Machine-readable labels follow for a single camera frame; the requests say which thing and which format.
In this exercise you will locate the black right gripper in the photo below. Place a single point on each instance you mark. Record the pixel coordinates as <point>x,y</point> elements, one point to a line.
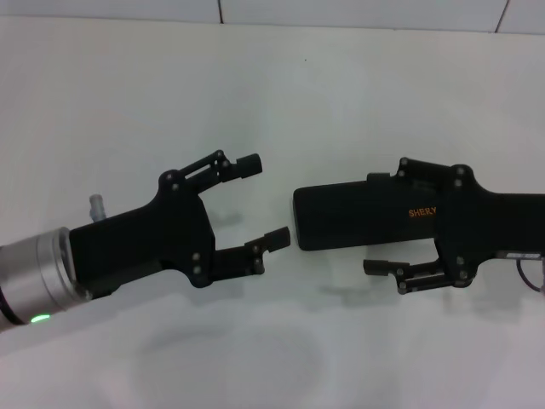
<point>489,226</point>

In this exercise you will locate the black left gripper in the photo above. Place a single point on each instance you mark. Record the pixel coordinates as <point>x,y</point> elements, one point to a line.
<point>149,243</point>

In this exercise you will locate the black glasses case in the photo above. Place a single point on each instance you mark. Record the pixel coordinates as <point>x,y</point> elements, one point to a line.
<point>353,217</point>

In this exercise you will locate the small silver connector stub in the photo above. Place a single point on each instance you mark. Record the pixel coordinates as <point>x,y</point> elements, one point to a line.
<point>97,206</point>

